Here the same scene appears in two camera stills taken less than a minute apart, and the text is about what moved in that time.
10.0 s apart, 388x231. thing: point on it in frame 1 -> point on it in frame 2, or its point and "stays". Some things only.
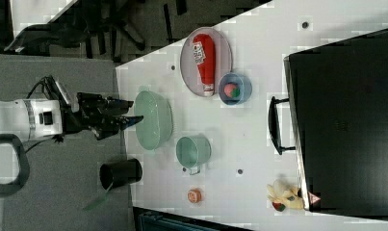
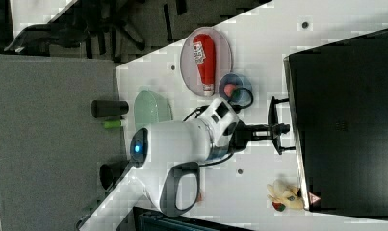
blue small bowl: x=235 y=89 stays
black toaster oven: x=343 y=106 stays
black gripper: x=104 y=115 -> x=245 y=133
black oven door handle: x=273 y=126 stays
